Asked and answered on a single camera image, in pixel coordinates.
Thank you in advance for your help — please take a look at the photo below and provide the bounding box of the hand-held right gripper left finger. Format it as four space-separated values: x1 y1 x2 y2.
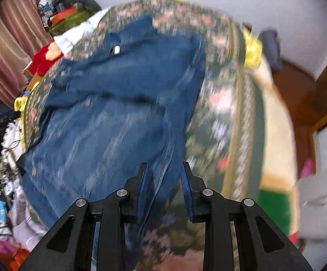
18 162 150 271

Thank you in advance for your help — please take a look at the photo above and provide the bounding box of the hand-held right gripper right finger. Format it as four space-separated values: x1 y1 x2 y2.
180 161 313 271

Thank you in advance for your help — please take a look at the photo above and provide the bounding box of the blue denim jacket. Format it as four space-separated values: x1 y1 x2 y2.
17 15 209 258

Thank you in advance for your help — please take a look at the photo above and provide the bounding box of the pile of clothes and boxes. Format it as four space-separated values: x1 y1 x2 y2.
37 0 77 25

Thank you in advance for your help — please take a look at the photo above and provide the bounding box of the floral bed blanket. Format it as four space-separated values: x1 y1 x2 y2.
19 0 266 271

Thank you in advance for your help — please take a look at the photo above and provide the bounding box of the cream and green quilt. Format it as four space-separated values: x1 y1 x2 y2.
247 61 301 242

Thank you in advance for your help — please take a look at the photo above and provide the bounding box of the white heart-print sliding door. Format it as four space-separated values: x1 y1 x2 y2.
298 124 327 262

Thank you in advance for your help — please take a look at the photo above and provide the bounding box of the red plush toy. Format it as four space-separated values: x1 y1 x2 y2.
27 41 64 76

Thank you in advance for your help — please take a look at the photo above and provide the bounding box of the dark grey cloth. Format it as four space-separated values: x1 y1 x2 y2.
257 28 283 72

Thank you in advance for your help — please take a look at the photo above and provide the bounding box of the light blue shirt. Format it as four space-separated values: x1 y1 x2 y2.
53 8 110 55

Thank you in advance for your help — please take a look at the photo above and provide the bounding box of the green box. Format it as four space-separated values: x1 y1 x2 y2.
49 8 92 36

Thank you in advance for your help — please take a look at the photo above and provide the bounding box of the orange box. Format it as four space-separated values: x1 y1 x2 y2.
50 7 77 25

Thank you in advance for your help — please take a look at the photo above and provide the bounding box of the striped brown curtain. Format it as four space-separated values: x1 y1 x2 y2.
0 0 54 105

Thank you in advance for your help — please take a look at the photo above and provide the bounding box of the grey neck pillow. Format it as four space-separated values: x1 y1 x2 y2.
67 0 102 12

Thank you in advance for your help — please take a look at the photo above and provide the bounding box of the pile of papers and cables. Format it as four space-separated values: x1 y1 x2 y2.
0 135 49 271

